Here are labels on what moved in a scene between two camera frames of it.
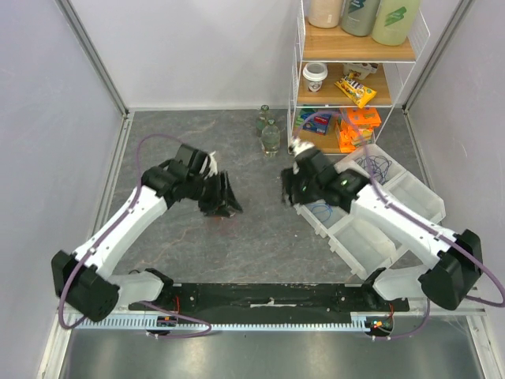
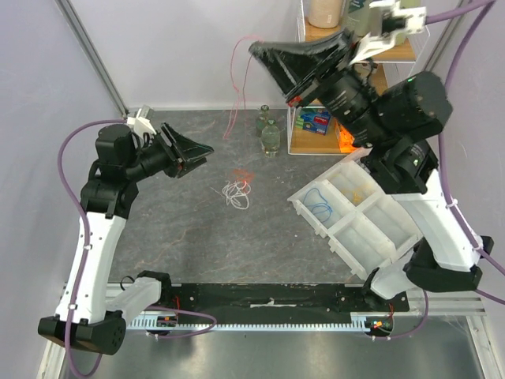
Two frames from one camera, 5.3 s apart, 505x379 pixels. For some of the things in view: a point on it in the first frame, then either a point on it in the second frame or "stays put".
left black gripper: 228,203 → 183,154
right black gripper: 294,191 → 318,80
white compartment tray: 346,234 stays put
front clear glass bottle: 271,138 stays put
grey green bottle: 359,16 stays put
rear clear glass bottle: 262,119 stays put
